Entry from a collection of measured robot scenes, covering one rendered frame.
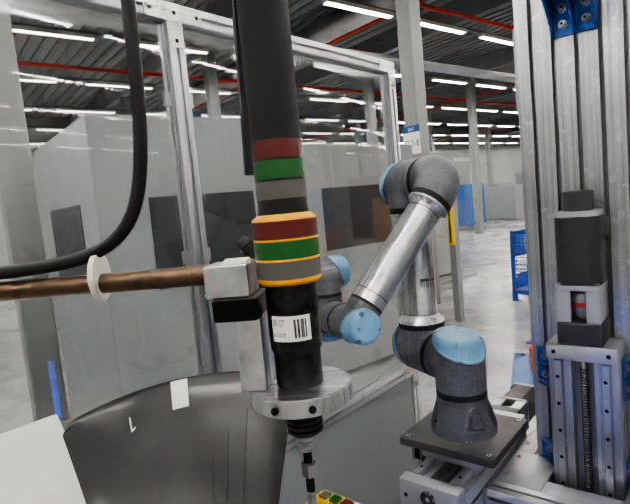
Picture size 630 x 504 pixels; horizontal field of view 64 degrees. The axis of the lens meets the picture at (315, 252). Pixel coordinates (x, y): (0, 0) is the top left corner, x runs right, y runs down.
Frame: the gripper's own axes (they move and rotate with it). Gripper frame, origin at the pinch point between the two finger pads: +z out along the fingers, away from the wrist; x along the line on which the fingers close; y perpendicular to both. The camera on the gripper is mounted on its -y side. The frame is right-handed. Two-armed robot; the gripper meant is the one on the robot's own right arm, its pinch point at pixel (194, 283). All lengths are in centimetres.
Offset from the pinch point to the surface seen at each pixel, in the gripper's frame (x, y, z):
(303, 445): -74, -8, 7
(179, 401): -55, -3, 13
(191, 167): 12.5, -23.1, -4.2
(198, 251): 8.5, -4.8, -3.2
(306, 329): -74, -16, 7
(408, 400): 33, 63, -77
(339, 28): 960, -265, -550
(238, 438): -60, -1, 9
